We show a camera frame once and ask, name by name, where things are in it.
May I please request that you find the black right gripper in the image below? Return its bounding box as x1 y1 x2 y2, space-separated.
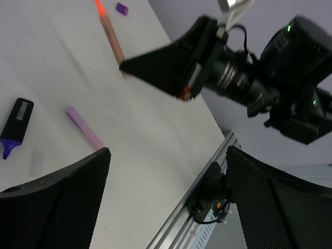
119 16 229 102

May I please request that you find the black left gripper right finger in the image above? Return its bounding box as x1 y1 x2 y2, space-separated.
226 146 331 248

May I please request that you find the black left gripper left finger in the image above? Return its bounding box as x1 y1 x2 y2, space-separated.
1 148 111 248

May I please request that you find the pink highlighter pen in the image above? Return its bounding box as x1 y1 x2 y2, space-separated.
65 106 105 150

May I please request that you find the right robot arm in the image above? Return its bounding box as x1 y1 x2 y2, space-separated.
119 16 331 145

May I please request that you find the orange pencil-like pen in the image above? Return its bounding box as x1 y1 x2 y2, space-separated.
95 0 125 66

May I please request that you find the small purple cap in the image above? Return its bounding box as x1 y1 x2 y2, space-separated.
116 2 129 16

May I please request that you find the black purple-tip highlighter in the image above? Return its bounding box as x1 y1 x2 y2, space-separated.
1 98 34 160

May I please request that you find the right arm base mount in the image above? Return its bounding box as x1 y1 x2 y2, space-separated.
186 161 230 225

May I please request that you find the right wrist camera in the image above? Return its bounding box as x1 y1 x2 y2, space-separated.
217 0 254 30

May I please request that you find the white slotted cable duct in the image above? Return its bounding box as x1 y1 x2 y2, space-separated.
187 220 227 249

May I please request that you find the aluminium mounting rail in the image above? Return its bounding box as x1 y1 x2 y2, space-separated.
147 131 241 248

